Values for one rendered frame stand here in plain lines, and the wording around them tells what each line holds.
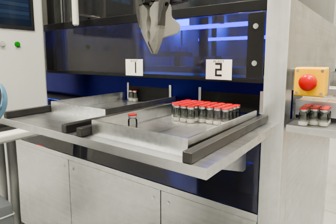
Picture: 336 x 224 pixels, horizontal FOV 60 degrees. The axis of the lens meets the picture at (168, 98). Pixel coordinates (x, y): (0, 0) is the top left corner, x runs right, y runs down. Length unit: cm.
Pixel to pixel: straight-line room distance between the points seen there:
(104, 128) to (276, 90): 46
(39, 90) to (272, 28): 101
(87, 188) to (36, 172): 43
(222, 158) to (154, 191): 63
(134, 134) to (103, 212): 83
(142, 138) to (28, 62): 89
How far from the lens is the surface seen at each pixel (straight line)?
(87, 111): 88
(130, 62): 109
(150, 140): 57
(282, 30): 82
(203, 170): 48
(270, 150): 86
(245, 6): 87
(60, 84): 159
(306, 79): 77
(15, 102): 136
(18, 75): 136
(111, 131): 64
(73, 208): 156
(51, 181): 166
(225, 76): 88
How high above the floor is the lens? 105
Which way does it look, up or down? 8 degrees down
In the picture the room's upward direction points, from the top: straight up
